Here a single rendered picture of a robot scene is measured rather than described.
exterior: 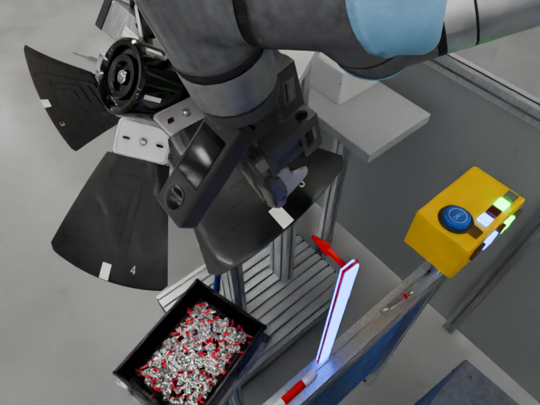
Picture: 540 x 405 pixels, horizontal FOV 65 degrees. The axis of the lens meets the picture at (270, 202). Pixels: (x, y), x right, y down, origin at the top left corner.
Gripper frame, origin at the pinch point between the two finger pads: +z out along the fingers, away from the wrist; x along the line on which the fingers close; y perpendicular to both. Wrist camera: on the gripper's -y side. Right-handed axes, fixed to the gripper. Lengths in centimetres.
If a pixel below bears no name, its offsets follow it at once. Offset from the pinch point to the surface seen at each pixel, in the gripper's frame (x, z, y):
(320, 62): 42, 39, 42
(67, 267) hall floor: 99, 106, -65
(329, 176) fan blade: -2.0, 1.6, 8.0
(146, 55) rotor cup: 29.1, -5.1, 2.1
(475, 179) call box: -10.7, 23.0, 30.9
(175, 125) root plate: 21.4, 1.7, -1.4
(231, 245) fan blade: 0.1, 1.9, -7.1
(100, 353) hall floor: 56, 104, -70
